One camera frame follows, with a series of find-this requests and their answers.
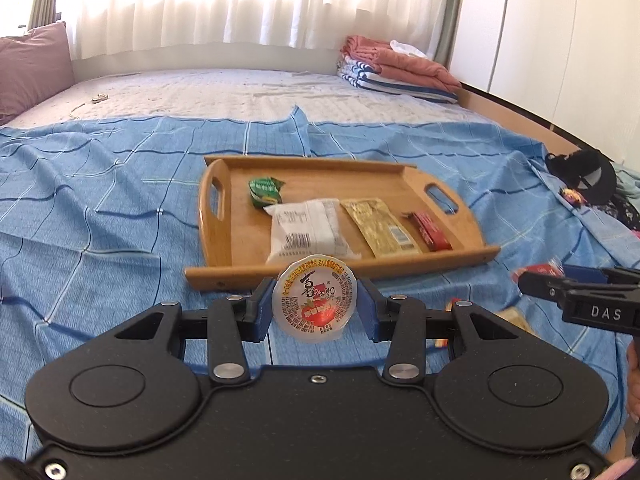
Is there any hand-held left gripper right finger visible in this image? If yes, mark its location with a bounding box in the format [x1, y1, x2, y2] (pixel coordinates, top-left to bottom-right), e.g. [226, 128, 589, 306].
[357, 278, 522, 384]

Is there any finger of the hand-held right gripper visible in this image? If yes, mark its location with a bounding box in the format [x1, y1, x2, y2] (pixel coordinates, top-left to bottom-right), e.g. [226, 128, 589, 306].
[562, 265, 640, 290]
[517, 270, 569, 309]

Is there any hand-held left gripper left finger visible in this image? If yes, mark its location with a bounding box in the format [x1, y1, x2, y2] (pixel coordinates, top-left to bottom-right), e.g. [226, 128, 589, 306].
[114, 279, 274, 387]

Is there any red biscuit packet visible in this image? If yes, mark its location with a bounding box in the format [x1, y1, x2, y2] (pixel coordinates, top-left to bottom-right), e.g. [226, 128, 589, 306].
[512, 258, 567, 282]

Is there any jelly cup with red label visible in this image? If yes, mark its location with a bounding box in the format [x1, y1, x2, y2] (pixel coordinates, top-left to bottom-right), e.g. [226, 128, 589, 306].
[272, 256, 360, 344]

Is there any tan snack pouch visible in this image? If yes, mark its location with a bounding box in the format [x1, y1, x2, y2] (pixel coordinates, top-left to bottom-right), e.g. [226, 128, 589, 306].
[340, 197, 424, 257]

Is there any white bread packet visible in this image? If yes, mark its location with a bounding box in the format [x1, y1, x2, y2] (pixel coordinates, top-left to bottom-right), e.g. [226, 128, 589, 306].
[265, 198, 362, 265]

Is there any red wafer bar packet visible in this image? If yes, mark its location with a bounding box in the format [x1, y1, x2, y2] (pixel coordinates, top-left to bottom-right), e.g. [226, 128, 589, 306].
[406, 211, 454, 252]

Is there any green snack packet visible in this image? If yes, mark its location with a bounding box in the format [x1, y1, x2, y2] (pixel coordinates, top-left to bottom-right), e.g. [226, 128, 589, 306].
[248, 176, 286, 209]

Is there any wooden tray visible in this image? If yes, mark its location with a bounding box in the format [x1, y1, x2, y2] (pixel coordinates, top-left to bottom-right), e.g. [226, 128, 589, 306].
[184, 155, 502, 292]

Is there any person's right hand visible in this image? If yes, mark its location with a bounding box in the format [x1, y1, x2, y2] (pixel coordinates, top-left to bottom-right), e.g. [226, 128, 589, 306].
[625, 344, 640, 426]

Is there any floral dark cloth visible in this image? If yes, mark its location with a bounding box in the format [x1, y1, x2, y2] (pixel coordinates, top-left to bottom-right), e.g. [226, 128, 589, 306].
[557, 185, 640, 232]

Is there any grey-green garment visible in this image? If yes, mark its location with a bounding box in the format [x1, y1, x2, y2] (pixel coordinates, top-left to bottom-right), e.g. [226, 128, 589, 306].
[612, 162, 640, 211]

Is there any black cap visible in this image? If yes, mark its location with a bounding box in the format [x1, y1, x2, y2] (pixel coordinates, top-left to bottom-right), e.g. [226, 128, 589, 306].
[545, 149, 619, 206]

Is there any blue checked bedsheet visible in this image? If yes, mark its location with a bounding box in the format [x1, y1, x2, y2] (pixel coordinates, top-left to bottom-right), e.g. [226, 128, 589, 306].
[0, 105, 640, 463]

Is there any white mattress pad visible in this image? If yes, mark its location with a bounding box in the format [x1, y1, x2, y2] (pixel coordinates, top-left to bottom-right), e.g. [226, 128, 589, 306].
[10, 67, 496, 129]

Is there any folded blue striped blanket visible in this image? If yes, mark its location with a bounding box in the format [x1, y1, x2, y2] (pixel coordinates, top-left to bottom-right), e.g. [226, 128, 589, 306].
[337, 57, 459, 106]

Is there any white wardrobe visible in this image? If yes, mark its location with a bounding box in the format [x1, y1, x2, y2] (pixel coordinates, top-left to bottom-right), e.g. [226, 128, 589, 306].
[449, 0, 640, 147]

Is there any folded salmon blanket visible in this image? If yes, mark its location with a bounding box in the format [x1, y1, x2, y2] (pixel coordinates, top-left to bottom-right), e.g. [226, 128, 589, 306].
[340, 35, 463, 92]

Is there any white cloth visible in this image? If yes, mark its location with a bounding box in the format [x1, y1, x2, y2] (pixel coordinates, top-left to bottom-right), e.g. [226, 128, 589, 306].
[390, 39, 429, 59]

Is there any white sheer curtain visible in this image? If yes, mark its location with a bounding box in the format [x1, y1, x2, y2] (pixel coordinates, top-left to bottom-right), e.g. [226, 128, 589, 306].
[55, 0, 466, 62]

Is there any pink pillow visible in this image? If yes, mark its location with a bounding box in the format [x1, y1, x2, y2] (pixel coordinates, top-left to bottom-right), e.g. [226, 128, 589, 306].
[0, 21, 77, 127]

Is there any wooden bed frame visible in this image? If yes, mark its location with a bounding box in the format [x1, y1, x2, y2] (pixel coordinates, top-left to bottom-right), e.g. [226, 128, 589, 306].
[457, 82, 597, 159]

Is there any small white cable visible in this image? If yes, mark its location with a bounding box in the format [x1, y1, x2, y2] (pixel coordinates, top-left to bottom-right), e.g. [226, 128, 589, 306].
[70, 92, 111, 121]

